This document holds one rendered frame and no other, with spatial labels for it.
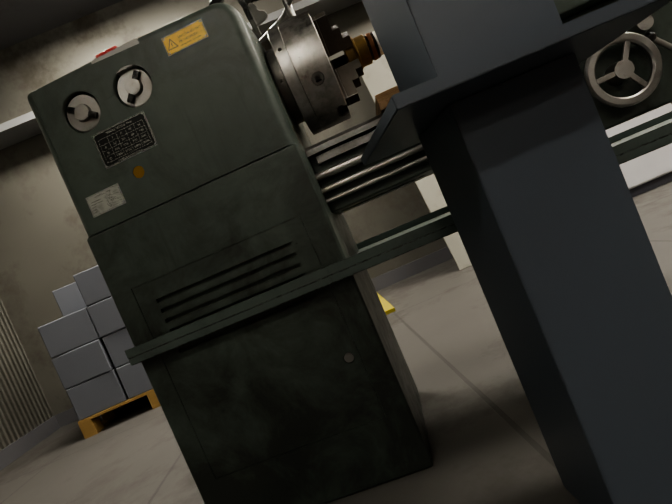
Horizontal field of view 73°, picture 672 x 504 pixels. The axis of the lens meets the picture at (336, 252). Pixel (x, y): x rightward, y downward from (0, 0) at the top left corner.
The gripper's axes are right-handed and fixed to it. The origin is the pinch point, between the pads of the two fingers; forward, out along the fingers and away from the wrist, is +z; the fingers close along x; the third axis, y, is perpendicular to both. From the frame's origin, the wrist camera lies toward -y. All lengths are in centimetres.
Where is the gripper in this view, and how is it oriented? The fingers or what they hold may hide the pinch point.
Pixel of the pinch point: (256, 32)
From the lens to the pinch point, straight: 160.9
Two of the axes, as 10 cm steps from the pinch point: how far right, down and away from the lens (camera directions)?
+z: 4.0, 8.4, 3.6
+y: 9.1, -3.9, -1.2
